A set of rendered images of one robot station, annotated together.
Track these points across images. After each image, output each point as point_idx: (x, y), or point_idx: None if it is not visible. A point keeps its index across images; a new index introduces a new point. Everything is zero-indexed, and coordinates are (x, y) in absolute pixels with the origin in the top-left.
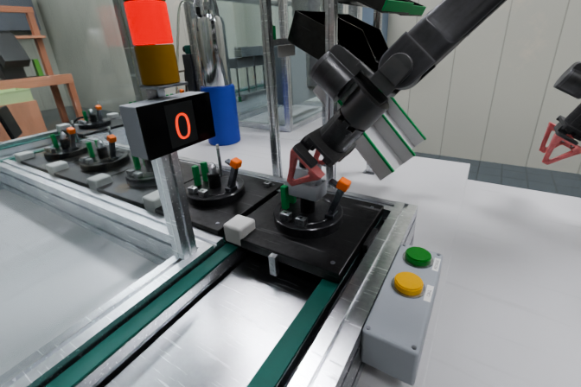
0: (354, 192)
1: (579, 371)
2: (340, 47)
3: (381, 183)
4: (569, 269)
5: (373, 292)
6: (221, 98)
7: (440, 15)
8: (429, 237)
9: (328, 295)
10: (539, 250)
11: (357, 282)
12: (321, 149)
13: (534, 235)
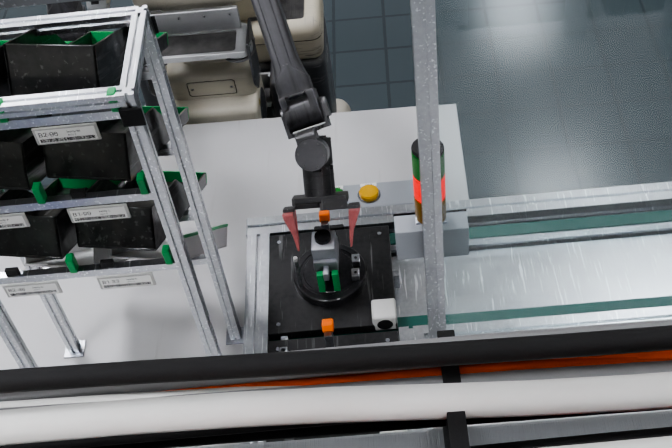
0: (159, 338)
1: (341, 154)
2: (314, 131)
3: (115, 320)
4: (234, 157)
5: (387, 207)
6: None
7: (303, 68)
8: (235, 241)
9: None
10: (213, 173)
11: (384, 218)
12: (347, 192)
13: None
